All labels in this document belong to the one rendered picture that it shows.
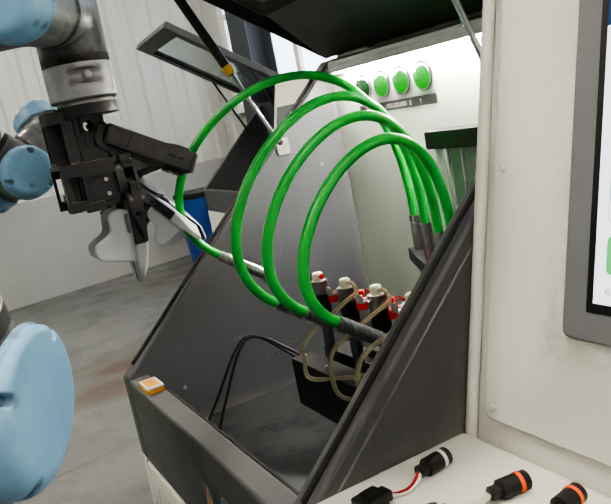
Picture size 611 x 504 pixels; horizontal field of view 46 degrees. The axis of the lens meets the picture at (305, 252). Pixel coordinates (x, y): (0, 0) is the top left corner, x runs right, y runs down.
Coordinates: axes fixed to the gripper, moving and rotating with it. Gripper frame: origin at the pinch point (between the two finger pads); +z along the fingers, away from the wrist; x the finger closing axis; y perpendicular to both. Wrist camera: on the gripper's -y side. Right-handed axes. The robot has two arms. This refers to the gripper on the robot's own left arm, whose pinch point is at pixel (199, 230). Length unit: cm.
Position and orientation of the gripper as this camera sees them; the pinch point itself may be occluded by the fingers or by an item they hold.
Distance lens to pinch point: 116.2
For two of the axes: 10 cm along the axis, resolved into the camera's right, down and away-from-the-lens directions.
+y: -5.9, 8.0, 0.9
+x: -1.5, 0.0, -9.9
